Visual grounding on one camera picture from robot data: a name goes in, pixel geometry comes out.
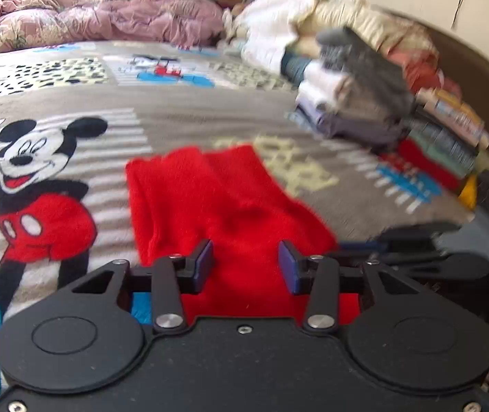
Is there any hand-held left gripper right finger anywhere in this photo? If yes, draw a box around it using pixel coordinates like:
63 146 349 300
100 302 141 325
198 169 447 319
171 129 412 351
279 240 404 336

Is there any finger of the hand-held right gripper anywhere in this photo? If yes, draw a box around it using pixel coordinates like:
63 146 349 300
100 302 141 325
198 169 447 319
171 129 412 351
339 241 447 277
375 222 462 247

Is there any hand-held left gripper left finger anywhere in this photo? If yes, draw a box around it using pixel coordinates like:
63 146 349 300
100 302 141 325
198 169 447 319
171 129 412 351
70 239 214 336

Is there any red knit garment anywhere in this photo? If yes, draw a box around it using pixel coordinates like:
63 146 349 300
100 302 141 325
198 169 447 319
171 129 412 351
125 145 363 324

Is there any stack of folded colourful clothes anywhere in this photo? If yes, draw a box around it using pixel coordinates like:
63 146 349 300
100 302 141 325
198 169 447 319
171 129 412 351
382 47 489 194

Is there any stack of folded grey clothes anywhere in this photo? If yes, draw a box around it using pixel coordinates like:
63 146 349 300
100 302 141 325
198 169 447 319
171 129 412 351
287 26 417 151

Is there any yellow cloth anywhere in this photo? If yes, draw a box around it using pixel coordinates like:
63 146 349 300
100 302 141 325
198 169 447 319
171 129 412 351
459 174 479 211

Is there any cartoon printed blanket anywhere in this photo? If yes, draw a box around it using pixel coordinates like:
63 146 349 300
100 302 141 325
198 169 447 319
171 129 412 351
0 41 481 412

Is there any brown wooden headboard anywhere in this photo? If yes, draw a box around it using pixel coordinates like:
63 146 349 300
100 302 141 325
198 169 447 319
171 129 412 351
420 23 489 172

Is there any cream crumpled blanket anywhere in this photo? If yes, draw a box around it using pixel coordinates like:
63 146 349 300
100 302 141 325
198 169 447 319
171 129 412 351
223 0 438 78

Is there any pink floral quilt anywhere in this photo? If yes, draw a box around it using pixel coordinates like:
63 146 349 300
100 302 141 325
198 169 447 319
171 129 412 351
0 0 228 63

